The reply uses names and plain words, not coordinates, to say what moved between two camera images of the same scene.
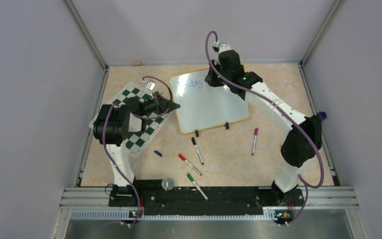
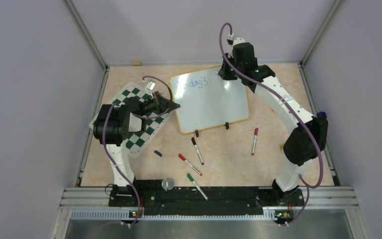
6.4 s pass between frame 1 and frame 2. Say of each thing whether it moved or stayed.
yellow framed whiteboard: stayed
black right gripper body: moved
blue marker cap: stayed
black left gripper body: stayed
